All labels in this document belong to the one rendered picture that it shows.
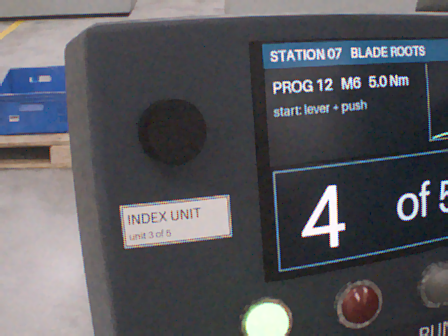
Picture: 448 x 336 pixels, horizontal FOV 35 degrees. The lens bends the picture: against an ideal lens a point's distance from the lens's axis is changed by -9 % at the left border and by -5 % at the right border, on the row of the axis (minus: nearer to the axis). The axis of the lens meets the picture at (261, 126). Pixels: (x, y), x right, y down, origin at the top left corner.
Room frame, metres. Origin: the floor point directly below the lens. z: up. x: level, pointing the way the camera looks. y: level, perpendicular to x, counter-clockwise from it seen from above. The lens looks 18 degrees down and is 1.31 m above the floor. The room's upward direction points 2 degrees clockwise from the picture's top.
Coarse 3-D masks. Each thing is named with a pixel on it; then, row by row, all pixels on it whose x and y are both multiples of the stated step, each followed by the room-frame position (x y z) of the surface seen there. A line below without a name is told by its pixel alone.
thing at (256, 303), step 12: (252, 300) 0.30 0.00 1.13; (264, 300) 0.30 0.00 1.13; (276, 300) 0.30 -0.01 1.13; (252, 312) 0.29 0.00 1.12; (264, 312) 0.29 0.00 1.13; (276, 312) 0.29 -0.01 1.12; (288, 312) 0.30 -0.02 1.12; (240, 324) 0.29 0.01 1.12; (252, 324) 0.29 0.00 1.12; (264, 324) 0.29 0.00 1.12; (276, 324) 0.29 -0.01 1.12; (288, 324) 0.30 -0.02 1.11
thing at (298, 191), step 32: (352, 160) 0.33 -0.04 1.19; (288, 192) 0.32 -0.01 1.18; (320, 192) 0.32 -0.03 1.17; (352, 192) 0.33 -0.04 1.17; (288, 224) 0.31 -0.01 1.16; (320, 224) 0.32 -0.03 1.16; (352, 224) 0.32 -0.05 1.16; (288, 256) 0.31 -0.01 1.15; (320, 256) 0.31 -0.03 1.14; (352, 256) 0.32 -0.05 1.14
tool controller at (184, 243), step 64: (128, 64) 0.31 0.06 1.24; (192, 64) 0.32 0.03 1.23; (256, 64) 0.33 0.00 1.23; (320, 64) 0.34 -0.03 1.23; (384, 64) 0.35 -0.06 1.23; (128, 128) 0.30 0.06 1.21; (192, 128) 0.30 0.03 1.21; (256, 128) 0.32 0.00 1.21; (320, 128) 0.33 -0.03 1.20; (384, 128) 0.34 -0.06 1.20; (128, 192) 0.29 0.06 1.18; (192, 192) 0.30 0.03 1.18; (256, 192) 0.31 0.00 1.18; (384, 192) 0.33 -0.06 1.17; (128, 256) 0.28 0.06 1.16; (192, 256) 0.29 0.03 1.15; (256, 256) 0.30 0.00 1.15; (384, 256) 0.33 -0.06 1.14; (128, 320) 0.27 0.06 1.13; (192, 320) 0.28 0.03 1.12; (320, 320) 0.31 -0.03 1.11; (384, 320) 0.32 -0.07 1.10
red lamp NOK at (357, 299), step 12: (348, 288) 0.31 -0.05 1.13; (360, 288) 0.31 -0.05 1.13; (372, 288) 0.32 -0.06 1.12; (336, 300) 0.31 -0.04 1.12; (348, 300) 0.31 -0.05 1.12; (360, 300) 0.31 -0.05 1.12; (372, 300) 0.31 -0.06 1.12; (336, 312) 0.31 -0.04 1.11; (348, 312) 0.31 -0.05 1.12; (360, 312) 0.31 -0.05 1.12; (372, 312) 0.31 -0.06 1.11; (348, 324) 0.31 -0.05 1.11; (360, 324) 0.31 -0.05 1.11
